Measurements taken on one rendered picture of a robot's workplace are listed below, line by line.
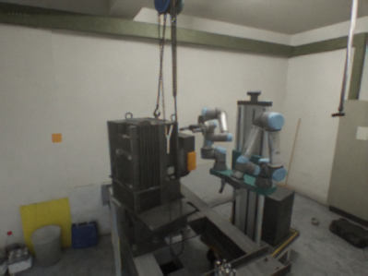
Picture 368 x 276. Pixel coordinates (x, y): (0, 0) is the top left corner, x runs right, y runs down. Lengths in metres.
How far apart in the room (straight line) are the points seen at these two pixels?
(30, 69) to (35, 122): 0.54
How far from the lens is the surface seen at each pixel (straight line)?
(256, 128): 1.76
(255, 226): 2.38
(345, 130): 3.77
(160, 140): 1.72
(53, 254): 2.99
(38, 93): 2.73
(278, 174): 1.76
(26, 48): 2.77
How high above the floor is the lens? 1.85
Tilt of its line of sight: 12 degrees down
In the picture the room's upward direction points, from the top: straight up
